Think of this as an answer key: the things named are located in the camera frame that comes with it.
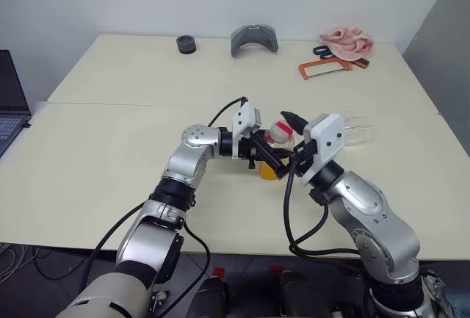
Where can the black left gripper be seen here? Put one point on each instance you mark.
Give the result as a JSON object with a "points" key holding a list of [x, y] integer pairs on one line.
{"points": [[245, 151]]}

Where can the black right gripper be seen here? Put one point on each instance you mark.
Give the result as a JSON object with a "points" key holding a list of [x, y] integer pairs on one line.
{"points": [[306, 153]]}

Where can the clear plastic juice bottle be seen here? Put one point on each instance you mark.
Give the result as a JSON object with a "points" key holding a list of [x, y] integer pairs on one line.
{"points": [[281, 136]]}

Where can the clear wine glass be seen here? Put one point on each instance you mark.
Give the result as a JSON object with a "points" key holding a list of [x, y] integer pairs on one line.
{"points": [[361, 130]]}

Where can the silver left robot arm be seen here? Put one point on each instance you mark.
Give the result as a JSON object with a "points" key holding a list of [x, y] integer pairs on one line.
{"points": [[194, 156]]}

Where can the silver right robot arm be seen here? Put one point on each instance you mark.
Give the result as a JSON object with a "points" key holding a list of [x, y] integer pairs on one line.
{"points": [[367, 200]]}

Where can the orange hacksaw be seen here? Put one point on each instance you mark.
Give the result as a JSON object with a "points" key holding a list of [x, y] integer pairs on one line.
{"points": [[303, 70]]}

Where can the grey curved plastic shell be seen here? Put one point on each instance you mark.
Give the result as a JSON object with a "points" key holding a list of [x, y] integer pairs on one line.
{"points": [[253, 39]]}

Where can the pink crumpled cloth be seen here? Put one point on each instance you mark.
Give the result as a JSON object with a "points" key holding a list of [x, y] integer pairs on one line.
{"points": [[347, 42]]}

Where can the red square marker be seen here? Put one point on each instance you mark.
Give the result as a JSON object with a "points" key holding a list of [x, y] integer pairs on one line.
{"points": [[276, 270], [219, 272]]}

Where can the dark rounded shape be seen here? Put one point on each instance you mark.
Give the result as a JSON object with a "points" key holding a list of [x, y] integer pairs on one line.
{"points": [[293, 296], [211, 299]]}

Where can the grey caster base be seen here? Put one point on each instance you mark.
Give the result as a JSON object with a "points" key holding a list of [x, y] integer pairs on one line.
{"points": [[159, 299]]}

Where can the dark grey laptop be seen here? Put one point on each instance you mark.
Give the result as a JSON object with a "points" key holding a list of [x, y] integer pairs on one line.
{"points": [[11, 105]]}

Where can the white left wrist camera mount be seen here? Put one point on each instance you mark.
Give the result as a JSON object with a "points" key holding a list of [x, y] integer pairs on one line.
{"points": [[245, 118]]}

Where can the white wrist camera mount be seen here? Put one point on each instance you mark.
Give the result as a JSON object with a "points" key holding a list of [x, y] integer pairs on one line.
{"points": [[245, 118], [328, 136]]}

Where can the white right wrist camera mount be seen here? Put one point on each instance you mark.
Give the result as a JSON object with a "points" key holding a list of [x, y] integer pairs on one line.
{"points": [[328, 136]]}

